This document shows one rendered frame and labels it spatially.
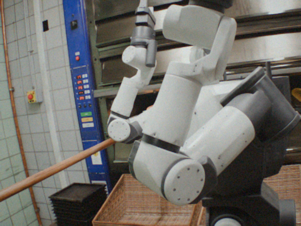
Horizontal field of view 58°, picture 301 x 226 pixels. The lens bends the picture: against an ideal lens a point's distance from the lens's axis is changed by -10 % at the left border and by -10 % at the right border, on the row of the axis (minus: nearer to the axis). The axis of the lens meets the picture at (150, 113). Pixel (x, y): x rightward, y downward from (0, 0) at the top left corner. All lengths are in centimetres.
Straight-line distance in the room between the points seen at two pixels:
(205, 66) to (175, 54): 133
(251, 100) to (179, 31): 20
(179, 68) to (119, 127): 57
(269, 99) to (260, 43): 113
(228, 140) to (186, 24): 22
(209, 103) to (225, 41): 27
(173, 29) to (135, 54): 52
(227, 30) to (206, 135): 19
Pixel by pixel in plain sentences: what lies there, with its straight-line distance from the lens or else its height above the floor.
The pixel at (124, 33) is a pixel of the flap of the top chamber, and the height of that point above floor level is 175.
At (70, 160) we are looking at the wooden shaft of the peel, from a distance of 109.
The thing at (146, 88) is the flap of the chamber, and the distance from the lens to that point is 169.
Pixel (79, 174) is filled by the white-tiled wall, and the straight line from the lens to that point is 224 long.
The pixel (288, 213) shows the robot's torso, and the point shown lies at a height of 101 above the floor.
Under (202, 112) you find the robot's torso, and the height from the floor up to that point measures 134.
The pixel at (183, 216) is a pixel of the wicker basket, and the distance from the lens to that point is 189.
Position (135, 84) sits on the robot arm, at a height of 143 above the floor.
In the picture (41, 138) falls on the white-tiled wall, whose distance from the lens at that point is 238.
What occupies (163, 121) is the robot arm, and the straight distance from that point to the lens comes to 46.
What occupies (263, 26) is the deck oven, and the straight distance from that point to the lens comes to 174.
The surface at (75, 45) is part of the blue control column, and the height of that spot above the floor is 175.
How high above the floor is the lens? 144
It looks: 6 degrees down
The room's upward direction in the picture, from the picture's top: 8 degrees counter-clockwise
